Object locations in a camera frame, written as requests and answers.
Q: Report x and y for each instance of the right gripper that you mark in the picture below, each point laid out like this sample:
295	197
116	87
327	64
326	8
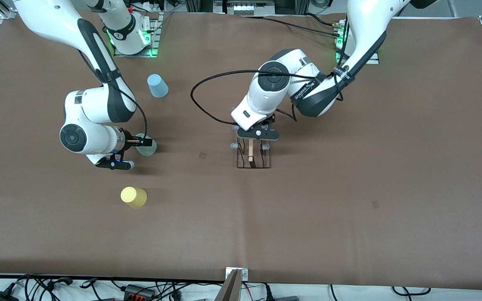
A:
127	138

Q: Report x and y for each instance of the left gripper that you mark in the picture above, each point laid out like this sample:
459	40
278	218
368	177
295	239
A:
268	121

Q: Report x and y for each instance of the pale green plastic cup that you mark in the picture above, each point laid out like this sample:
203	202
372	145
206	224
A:
148	150

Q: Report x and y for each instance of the yellow plastic cup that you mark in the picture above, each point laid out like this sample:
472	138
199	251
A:
133	197

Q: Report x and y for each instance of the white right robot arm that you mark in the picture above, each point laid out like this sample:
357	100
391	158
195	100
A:
98	104

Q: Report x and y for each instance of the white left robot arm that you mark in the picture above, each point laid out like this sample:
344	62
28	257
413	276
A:
308	83

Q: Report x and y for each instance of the light blue plastic cup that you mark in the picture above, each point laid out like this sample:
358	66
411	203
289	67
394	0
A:
157	85

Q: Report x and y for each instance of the brown table cover sheet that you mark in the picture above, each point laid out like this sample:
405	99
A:
266	217

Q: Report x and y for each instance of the white power strip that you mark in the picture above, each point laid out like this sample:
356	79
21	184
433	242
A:
149	6

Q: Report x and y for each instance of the grey control box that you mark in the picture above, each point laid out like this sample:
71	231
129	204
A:
243	8

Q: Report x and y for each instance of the black orange terminal box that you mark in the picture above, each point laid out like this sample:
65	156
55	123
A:
138	291

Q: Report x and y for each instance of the black power adapter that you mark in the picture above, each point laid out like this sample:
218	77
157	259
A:
0	297

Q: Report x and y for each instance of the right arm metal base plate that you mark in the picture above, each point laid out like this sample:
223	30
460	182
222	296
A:
154	42

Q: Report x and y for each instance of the small metal clamp bracket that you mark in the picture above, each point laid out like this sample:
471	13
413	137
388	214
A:
244	274

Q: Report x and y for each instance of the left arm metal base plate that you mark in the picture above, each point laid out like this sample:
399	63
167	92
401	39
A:
373	60

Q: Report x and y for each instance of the grey camera support bar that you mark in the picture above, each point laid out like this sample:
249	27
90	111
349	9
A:
229	290

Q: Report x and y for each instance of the aluminium frame corner post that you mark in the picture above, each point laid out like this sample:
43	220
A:
2	9

